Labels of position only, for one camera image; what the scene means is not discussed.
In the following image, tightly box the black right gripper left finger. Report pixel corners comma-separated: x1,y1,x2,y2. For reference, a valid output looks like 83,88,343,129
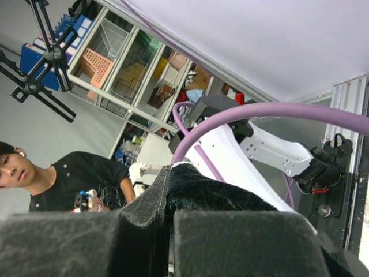
1,166,170,276

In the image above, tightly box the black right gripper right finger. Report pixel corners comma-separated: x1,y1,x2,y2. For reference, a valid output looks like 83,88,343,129
174,211,329,276

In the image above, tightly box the black and white checkered pillowcase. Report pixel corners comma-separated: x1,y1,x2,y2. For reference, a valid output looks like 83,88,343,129
165,162,368,277

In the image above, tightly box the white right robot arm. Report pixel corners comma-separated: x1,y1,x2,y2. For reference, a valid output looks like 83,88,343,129
1,123,325,212

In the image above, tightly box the person in black shirt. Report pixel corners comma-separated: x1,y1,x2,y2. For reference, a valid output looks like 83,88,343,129
1,142,135,212

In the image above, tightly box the grey storage shelf unit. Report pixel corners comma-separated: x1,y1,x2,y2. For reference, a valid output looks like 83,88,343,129
21,0,260,168

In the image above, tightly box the black front mounting rail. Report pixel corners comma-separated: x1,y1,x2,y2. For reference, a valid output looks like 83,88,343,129
296,132,368,254

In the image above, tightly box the black camera stand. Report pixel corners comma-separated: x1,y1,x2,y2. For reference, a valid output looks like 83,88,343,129
1,0,78,123

